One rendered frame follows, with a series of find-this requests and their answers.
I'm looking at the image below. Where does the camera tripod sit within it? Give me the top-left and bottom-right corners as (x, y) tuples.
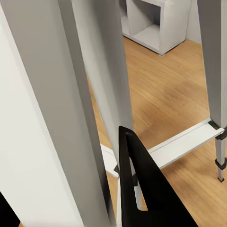
(0, 0), (227, 227)

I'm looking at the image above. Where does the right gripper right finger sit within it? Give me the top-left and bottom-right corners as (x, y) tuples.
(118, 126), (199, 227)

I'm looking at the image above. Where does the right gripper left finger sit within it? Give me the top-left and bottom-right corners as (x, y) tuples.
(0, 192), (20, 227)

